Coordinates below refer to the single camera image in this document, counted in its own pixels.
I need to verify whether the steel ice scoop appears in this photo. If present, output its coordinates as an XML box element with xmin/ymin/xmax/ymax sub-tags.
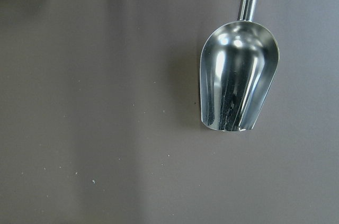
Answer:
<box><xmin>199</xmin><ymin>0</ymin><xmax>280</xmax><ymax>132</ymax></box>

